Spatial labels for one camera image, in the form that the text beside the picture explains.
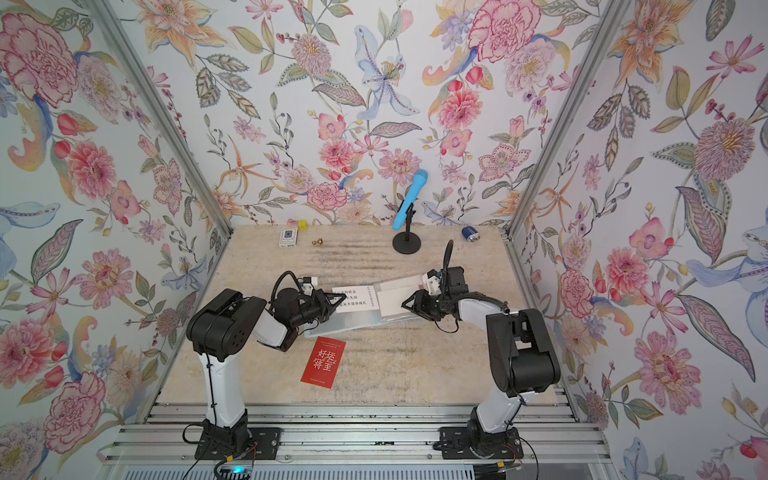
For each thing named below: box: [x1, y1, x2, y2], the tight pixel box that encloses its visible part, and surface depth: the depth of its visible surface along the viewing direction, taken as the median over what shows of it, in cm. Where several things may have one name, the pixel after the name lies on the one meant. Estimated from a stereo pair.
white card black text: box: [332, 285, 379, 314], surface depth 98 cm
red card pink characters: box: [300, 336, 346, 389], surface depth 90 cm
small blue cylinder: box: [462, 226, 481, 242], surface depth 120 cm
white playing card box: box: [278, 227, 298, 248], surface depth 120 cm
